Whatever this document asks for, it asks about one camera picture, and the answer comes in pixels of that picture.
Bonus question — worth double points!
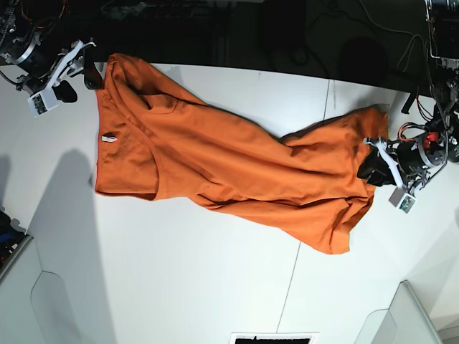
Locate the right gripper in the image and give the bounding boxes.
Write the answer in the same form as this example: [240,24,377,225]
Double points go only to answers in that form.
[1,34,103,102]

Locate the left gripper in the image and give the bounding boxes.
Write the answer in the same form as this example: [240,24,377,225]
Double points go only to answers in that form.
[357,135,447,196]

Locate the orange t-shirt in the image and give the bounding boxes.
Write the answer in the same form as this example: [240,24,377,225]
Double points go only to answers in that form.
[95,54,387,254]

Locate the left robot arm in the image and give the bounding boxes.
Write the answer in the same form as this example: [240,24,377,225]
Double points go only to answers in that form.
[358,1,458,196]

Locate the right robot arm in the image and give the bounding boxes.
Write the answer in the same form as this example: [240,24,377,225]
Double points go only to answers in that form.
[1,1,103,103]

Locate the grey chair back right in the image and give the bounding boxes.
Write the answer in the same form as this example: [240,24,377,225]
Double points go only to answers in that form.
[355,280,443,344]

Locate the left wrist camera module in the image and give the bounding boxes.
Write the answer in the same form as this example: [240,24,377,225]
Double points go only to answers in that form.
[389,188,417,214]

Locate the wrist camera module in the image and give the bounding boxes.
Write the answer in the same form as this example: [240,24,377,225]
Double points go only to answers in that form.
[27,88,58,118]
[389,188,417,214]

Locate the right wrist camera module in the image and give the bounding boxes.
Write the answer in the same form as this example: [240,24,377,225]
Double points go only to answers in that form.
[27,88,58,118]

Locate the white table cable grommet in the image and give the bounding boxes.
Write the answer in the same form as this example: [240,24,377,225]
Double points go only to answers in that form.
[229,332,319,344]

